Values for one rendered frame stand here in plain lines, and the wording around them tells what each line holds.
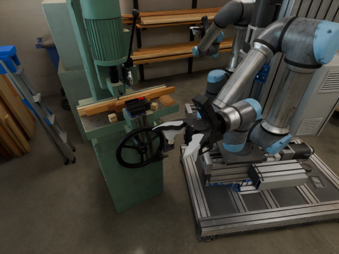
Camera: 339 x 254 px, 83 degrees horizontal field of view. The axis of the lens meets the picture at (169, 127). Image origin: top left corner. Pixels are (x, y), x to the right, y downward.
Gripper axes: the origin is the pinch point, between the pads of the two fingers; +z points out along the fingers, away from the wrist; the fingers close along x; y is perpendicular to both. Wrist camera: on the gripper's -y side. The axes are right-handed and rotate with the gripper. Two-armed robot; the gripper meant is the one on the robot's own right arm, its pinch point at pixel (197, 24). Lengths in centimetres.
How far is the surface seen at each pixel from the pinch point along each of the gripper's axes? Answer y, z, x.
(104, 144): 33, -70, -101
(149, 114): 18, -75, -71
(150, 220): 112, -86, -93
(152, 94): 23, -49, -61
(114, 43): -17, -59, -77
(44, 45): 12, 112, -143
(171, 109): 29, -63, -54
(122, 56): -10, -57, -74
